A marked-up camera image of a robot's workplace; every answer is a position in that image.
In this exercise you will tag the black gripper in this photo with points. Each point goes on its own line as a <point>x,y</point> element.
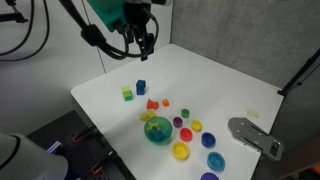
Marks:
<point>135,15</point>

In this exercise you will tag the light blue bowl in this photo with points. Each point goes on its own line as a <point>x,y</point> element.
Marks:
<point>216,161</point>

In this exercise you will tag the green bowl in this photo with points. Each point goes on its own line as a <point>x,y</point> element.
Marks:
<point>158,130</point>

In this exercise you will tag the yellow bowl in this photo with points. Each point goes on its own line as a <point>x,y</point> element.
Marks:
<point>180,150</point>

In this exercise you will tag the blue cube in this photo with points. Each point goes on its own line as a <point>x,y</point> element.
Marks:
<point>140,87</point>

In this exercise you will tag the lime cube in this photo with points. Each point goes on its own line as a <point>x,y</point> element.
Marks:
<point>126,90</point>

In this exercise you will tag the small orange toy block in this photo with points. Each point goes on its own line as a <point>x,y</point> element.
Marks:
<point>165,102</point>

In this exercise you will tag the yellow toy block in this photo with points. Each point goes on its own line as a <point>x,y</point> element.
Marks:
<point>147,115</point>

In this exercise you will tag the small green cup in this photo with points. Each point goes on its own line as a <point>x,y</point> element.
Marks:
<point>185,113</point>

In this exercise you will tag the small purple cup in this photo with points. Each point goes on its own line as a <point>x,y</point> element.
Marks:
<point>177,122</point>

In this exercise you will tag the small yellow cup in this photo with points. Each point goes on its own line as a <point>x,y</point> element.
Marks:
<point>196,125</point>

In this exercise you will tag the red-tipped black clamp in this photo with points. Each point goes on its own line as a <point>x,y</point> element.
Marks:
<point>83,134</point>
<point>103,163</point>

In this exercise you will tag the dark blue cup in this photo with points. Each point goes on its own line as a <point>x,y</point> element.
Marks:
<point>208,139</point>

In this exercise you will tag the black base platform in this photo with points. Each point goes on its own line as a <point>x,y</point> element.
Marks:
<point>80,150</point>

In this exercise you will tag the pale yellow sticky note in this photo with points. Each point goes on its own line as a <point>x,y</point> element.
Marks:
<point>253,113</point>

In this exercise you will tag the purple light strip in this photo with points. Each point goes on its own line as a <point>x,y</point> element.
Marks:
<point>54,146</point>

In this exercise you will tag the grey metal mounting plate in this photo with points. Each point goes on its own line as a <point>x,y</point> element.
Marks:
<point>255,137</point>

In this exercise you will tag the black tripod stand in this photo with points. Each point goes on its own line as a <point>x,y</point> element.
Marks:
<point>300,73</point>

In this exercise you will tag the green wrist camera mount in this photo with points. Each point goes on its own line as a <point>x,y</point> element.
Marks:
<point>106,13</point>

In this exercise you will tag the black camera boom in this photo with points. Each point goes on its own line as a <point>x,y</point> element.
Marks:
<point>13,17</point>

